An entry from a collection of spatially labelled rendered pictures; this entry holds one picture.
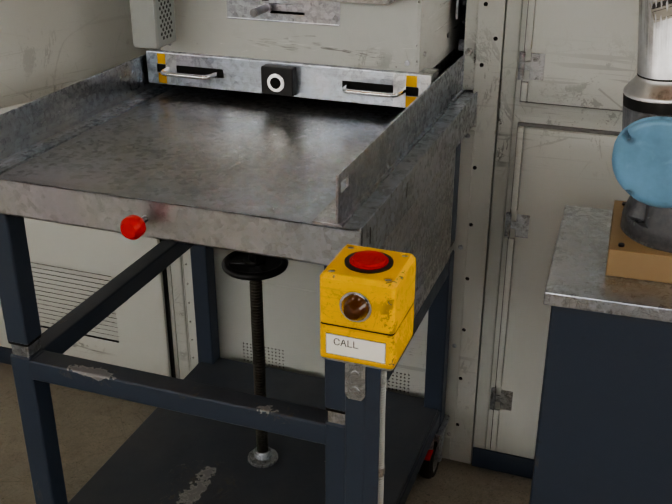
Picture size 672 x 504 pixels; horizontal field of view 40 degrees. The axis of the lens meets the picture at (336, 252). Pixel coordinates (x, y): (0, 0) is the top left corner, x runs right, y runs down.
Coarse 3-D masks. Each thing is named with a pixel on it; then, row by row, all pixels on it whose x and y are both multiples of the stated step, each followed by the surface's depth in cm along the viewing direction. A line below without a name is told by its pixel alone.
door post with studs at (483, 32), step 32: (480, 0) 165; (480, 32) 168; (480, 64) 170; (480, 96) 172; (480, 128) 175; (480, 160) 177; (480, 192) 180; (480, 224) 183; (480, 256) 186; (480, 288) 188
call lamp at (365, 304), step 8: (344, 296) 91; (352, 296) 91; (360, 296) 91; (344, 304) 91; (352, 304) 90; (360, 304) 90; (368, 304) 91; (344, 312) 91; (352, 312) 90; (360, 312) 90; (368, 312) 91; (352, 320) 92; (360, 320) 92
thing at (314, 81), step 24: (192, 72) 168; (240, 72) 164; (312, 72) 160; (336, 72) 158; (360, 72) 157; (384, 72) 155; (408, 72) 155; (432, 72) 155; (312, 96) 162; (336, 96) 160; (360, 96) 158
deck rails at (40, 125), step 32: (128, 64) 166; (64, 96) 149; (96, 96) 158; (128, 96) 167; (448, 96) 164; (0, 128) 136; (32, 128) 143; (64, 128) 151; (416, 128) 146; (0, 160) 137; (352, 160) 118; (384, 160) 131; (352, 192) 119; (320, 224) 116
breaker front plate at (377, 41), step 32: (192, 0) 163; (224, 0) 161; (256, 0) 159; (288, 0) 157; (416, 0) 150; (192, 32) 166; (224, 32) 164; (256, 32) 162; (288, 32) 160; (320, 32) 158; (352, 32) 156; (384, 32) 154; (416, 32) 152; (352, 64) 158; (384, 64) 156; (416, 64) 154
